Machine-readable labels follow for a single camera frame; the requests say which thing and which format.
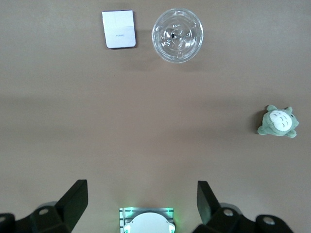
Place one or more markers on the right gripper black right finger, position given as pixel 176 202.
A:
pixel 211 213

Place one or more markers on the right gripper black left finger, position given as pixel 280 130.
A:
pixel 70 208

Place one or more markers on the small lavender box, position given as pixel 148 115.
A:
pixel 119 29

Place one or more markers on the grey-green Totoro plush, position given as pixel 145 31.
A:
pixel 278 121

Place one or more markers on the clear plastic cup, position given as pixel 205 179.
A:
pixel 177 36

